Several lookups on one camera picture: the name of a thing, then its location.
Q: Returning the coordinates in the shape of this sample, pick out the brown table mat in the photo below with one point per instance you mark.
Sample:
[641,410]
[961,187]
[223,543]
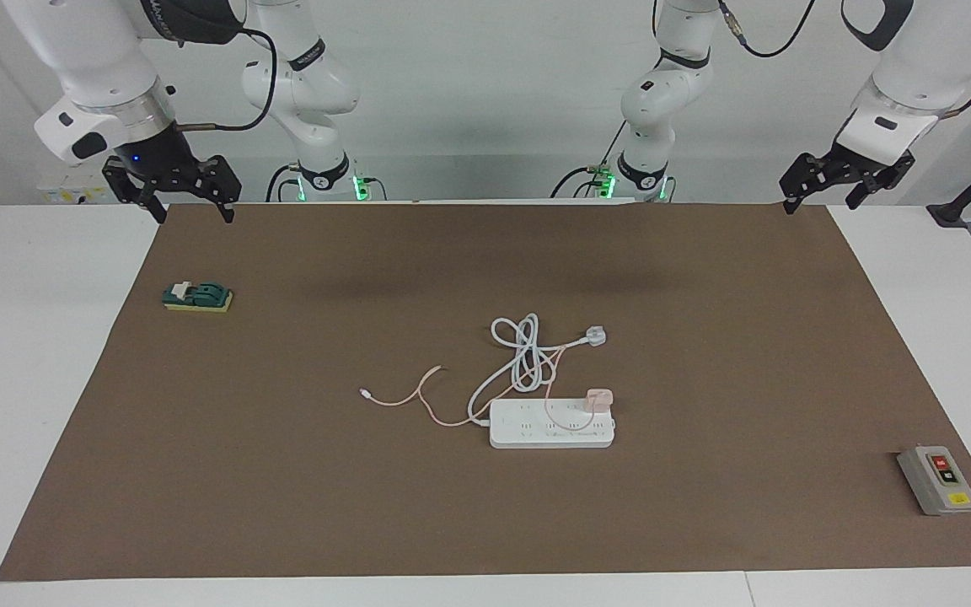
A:
[705,506]

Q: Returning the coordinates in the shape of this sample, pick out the white power strip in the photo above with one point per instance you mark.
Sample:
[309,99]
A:
[536,434]

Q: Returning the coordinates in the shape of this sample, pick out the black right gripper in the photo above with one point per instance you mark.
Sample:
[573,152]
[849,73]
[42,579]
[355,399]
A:
[158,158]

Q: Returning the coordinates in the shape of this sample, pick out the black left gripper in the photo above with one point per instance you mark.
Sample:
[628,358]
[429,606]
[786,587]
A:
[856,164]

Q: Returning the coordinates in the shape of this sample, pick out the white yellow-labelled wall socket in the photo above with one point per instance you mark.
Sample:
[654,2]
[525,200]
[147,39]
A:
[72,194]

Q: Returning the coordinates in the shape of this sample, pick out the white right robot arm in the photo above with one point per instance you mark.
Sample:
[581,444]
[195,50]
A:
[98,51]

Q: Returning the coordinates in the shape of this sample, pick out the grey on-off switch box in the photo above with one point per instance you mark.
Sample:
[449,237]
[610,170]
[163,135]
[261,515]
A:
[941,485]

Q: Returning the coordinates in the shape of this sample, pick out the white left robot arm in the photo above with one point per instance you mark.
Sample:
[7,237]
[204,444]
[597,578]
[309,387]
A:
[915,67]

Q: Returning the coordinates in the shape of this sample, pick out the green knife switch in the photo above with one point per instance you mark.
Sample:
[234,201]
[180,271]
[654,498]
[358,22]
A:
[199,297]

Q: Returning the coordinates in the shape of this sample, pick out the pink charger adapter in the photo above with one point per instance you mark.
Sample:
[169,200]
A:
[598,400]

